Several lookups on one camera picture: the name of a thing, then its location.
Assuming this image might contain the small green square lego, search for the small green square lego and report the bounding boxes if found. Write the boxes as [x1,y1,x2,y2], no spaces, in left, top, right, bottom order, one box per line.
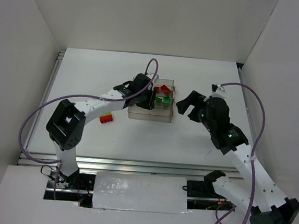
[163,96,171,104]

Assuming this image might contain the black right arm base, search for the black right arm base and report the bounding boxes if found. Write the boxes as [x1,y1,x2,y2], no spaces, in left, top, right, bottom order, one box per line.
[182,180,227,202]

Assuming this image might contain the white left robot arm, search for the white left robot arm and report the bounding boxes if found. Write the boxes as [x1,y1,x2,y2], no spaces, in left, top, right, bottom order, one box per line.
[46,73,156,188]

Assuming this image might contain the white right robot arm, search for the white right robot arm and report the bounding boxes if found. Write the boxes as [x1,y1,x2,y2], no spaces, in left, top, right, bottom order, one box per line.
[176,91,299,224]

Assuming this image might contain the green lego brick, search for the green lego brick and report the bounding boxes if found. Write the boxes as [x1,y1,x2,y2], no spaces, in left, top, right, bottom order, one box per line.
[155,97,162,103]

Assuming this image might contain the red lego brick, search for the red lego brick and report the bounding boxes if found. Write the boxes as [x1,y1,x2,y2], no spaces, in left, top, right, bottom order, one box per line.
[160,85,171,92]

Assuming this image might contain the lime and red lego block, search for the lime and red lego block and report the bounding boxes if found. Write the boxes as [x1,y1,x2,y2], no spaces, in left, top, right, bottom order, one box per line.
[99,112,114,124]

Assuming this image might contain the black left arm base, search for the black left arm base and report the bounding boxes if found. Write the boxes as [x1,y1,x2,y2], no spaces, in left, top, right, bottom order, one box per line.
[56,170,96,191]

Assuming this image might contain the white foam board cover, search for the white foam board cover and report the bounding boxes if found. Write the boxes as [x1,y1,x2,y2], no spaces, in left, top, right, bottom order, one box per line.
[92,172,187,214]

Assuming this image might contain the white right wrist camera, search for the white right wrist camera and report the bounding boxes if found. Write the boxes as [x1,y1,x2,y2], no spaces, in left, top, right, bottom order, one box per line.
[210,84,226,99]

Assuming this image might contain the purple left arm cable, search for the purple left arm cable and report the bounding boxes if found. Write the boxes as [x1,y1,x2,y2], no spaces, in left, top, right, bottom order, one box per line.
[13,47,160,207]

